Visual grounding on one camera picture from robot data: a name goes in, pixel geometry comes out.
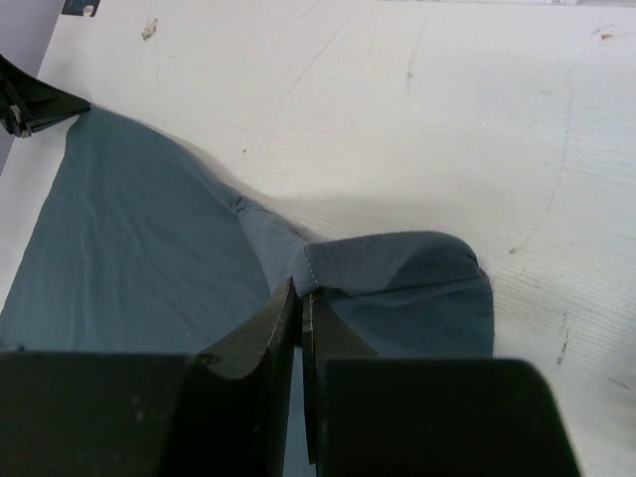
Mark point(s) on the blue t shirt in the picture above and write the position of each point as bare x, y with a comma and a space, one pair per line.
139, 260

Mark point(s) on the black label sticker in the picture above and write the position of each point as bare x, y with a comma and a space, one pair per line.
81, 8

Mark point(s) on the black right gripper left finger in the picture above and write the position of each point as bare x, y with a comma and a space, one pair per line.
250, 370

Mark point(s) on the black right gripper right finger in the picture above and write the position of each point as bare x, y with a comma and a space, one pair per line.
323, 337

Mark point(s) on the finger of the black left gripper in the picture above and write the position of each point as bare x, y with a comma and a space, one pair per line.
23, 123
35, 98

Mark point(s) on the small white debris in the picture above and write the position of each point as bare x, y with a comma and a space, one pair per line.
149, 30

